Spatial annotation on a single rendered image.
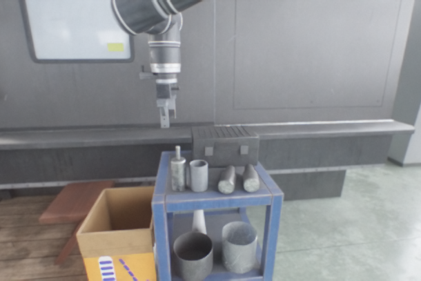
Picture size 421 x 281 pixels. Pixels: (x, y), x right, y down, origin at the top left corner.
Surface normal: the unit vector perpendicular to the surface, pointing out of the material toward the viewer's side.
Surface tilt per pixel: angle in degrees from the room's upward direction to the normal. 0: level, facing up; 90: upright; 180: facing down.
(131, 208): 90
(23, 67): 86
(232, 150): 90
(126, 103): 86
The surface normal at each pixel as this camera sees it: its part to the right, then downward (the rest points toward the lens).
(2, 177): 0.12, 0.33
